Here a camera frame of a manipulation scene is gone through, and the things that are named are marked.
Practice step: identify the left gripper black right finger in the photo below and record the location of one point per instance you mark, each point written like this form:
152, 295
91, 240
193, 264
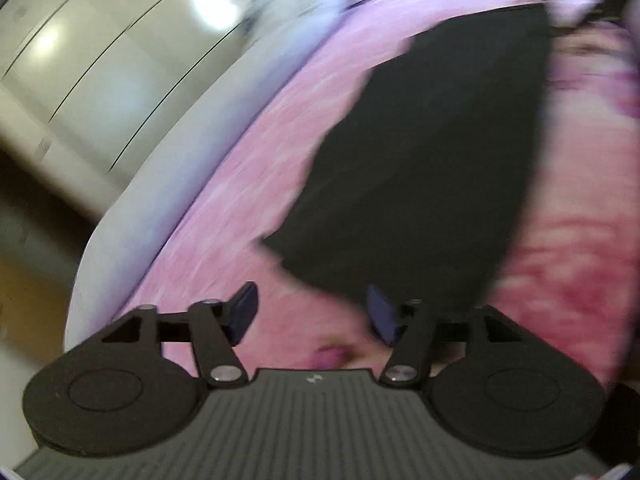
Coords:
418, 334

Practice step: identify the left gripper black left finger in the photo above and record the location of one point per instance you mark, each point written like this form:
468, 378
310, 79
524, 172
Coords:
211, 327

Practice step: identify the black garment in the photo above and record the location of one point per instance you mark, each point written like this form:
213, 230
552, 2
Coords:
418, 190

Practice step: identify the pink floral bed sheet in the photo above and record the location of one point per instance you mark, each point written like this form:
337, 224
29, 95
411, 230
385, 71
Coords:
571, 275

